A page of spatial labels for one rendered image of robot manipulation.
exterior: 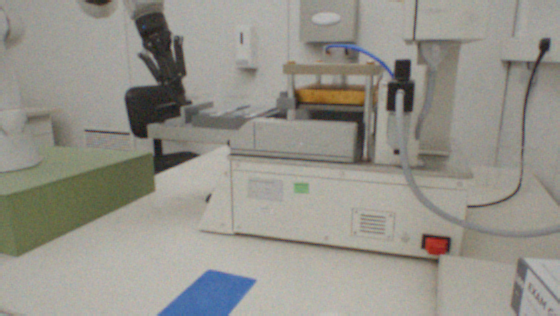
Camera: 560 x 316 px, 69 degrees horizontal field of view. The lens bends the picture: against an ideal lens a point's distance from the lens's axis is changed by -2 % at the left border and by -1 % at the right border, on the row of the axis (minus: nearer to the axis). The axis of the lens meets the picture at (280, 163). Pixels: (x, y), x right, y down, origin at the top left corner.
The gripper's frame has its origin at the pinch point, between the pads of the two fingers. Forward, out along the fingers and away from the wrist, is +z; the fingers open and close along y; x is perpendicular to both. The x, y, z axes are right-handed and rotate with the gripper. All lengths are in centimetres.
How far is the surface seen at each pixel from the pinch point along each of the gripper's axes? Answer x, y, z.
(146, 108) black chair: -129, 100, -14
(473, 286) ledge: 32, -54, 45
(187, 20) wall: -159, 66, -60
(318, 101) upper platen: 11.1, -35.6, 12.3
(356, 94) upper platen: 11.2, -43.1, 13.4
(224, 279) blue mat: 34, -15, 35
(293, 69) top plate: 14.3, -33.7, 4.9
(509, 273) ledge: 27, -59, 47
